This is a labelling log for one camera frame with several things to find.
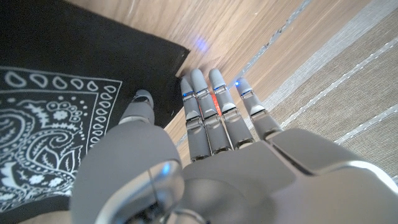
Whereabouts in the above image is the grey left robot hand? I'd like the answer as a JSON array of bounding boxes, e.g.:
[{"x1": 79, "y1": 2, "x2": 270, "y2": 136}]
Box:
[{"x1": 70, "y1": 67, "x2": 398, "y2": 224}]

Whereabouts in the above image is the black paisley bandana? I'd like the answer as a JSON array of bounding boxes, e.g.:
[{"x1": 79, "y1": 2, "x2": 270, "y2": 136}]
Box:
[{"x1": 0, "y1": 0, "x2": 191, "y2": 223}]

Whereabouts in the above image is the red toy strawberry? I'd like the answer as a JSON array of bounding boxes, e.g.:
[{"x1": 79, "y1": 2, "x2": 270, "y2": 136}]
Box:
[{"x1": 210, "y1": 91, "x2": 222, "y2": 118}]

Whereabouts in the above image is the beige striped backdrop cloth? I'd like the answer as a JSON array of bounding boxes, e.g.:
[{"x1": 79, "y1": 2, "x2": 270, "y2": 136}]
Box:
[{"x1": 248, "y1": 6, "x2": 398, "y2": 184}]

